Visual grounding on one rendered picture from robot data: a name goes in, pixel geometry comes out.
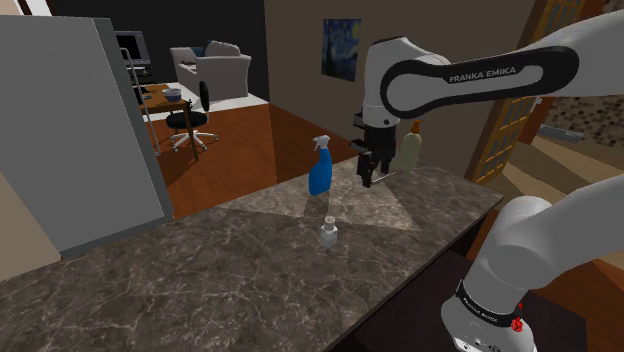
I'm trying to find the dark blue wall painting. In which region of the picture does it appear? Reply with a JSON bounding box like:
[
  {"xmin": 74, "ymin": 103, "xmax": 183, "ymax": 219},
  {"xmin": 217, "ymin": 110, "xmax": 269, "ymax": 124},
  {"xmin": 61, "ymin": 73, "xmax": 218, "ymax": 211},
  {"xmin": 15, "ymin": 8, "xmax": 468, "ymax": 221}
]
[{"xmin": 321, "ymin": 18, "xmax": 363, "ymax": 83}]

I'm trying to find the black office chair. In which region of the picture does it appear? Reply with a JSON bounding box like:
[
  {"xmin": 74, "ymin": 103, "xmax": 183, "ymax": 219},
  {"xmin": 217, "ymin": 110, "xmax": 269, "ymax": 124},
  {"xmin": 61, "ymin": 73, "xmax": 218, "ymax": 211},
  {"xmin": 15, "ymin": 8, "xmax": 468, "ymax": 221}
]
[{"xmin": 165, "ymin": 80, "xmax": 220, "ymax": 152}]

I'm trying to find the black television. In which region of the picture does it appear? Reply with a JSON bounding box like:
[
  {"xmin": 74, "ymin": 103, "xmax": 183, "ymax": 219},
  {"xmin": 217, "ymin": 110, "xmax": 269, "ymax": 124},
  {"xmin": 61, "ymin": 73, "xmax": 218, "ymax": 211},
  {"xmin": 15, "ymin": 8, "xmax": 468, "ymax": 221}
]
[{"xmin": 114, "ymin": 30, "xmax": 153, "ymax": 67}]

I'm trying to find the wooden door with glass panes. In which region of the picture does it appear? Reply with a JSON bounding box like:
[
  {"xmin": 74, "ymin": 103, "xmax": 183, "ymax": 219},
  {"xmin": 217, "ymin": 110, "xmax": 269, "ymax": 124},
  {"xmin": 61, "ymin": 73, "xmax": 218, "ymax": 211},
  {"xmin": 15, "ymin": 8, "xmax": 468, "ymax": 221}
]
[{"xmin": 463, "ymin": 0, "xmax": 594, "ymax": 185}]

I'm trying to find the blue spray bottle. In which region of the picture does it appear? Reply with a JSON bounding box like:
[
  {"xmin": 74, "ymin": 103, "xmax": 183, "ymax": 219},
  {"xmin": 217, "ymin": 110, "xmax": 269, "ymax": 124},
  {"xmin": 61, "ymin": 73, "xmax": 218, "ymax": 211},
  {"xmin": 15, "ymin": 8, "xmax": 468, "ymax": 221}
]
[{"xmin": 307, "ymin": 134, "xmax": 334, "ymax": 197}]

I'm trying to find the grey armchair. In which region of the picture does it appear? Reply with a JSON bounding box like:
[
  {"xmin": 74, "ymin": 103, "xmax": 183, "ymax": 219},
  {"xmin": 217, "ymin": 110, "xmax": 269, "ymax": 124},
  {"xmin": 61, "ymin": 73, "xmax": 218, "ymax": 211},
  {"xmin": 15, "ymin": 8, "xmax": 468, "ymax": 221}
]
[{"xmin": 169, "ymin": 40, "xmax": 253, "ymax": 103}]

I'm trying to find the beige soap dispenser bottle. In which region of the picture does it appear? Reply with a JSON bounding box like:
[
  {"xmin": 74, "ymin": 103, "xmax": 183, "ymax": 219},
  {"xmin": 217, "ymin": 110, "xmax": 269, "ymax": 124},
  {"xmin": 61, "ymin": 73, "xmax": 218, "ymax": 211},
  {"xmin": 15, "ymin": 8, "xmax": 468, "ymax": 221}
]
[{"xmin": 392, "ymin": 119, "xmax": 424, "ymax": 173}]

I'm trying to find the wooden desk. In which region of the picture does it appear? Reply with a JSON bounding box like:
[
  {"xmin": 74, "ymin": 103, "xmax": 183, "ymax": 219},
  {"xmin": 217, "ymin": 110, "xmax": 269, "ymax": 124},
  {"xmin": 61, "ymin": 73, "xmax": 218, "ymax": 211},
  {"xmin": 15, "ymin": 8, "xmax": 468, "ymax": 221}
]
[{"xmin": 140, "ymin": 82, "xmax": 201, "ymax": 162}]

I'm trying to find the small white salt shaker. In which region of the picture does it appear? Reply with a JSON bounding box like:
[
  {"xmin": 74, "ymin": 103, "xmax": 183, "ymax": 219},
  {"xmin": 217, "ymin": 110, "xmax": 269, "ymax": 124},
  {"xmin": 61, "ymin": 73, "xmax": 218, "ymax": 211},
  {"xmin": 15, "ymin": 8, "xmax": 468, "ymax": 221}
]
[{"xmin": 319, "ymin": 216, "xmax": 339, "ymax": 248}]

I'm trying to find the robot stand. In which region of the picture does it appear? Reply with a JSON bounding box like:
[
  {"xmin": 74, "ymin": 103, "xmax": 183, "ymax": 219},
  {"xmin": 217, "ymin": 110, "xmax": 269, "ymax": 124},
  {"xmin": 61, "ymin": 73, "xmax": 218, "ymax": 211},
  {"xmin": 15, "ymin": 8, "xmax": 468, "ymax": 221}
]
[{"xmin": 326, "ymin": 249, "xmax": 589, "ymax": 352}]

